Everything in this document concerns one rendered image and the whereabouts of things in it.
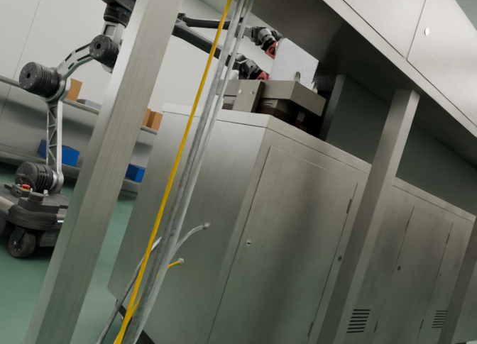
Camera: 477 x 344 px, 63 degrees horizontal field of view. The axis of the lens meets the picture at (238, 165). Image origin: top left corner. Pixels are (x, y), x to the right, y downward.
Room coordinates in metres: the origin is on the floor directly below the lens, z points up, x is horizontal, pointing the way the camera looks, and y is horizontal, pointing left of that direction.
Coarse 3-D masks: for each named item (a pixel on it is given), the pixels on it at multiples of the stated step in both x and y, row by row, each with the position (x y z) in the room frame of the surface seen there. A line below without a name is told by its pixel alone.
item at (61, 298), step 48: (144, 0) 0.66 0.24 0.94; (144, 48) 0.66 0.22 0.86; (144, 96) 0.68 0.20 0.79; (96, 144) 0.67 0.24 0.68; (384, 144) 1.26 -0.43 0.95; (96, 192) 0.66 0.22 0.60; (384, 192) 1.24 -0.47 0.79; (96, 240) 0.68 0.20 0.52; (48, 288) 0.67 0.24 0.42; (336, 288) 1.27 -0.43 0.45; (48, 336) 0.66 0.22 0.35; (336, 336) 1.23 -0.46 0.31
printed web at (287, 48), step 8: (288, 40) 1.53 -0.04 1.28; (280, 48) 1.55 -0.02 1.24; (288, 48) 1.51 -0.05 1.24; (296, 48) 1.48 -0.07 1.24; (280, 56) 1.54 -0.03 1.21; (288, 56) 1.50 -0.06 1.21; (320, 72) 1.52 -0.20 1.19; (328, 72) 1.49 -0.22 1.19; (320, 80) 1.51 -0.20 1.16; (328, 80) 1.48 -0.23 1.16; (320, 88) 1.52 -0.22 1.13; (328, 88) 1.49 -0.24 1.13
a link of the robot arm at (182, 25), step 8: (176, 24) 1.74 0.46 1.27; (184, 24) 1.76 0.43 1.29; (176, 32) 1.75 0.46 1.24; (184, 32) 1.73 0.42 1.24; (192, 32) 1.73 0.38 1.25; (192, 40) 1.73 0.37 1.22; (200, 40) 1.71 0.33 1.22; (208, 40) 1.70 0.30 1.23; (200, 48) 1.73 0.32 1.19; (208, 48) 1.70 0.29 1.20; (216, 48) 1.68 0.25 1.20; (216, 56) 1.70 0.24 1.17; (240, 56) 1.66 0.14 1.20
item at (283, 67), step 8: (296, 56) 1.47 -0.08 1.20; (304, 56) 1.44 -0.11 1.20; (280, 64) 1.52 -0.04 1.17; (288, 64) 1.49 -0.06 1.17; (296, 64) 1.46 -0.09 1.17; (304, 64) 1.43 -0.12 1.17; (312, 64) 1.39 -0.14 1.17; (272, 72) 1.55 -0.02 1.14; (280, 72) 1.51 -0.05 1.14; (288, 72) 1.48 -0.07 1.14; (304, 72) 1.42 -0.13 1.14; (312, 72) 1.39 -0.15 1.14; (304, 80) 1.41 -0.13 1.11; (312, 80) 1.38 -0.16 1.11
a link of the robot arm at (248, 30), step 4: (240, 20) 2.07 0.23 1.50; (240, 24) 2.02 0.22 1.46; (236, 28) 2.07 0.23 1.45; (248, 28) 1.87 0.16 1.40; (252, 28) 1.80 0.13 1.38; (256, 28) 1.77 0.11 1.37; (236, 32) 2.08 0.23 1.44; (244, 32) 1.93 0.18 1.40; (248, 32) 1.86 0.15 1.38; (252, 32) 1.82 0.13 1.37; (256, 32) 1.77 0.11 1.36; (236, 36) 2.11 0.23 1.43; (248, 36) 1.87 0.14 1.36; (252, 36) 1.83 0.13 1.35; (256, 36) 1.78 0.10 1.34; (252, 40) 1.81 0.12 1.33; (256, 40) 1.79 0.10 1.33
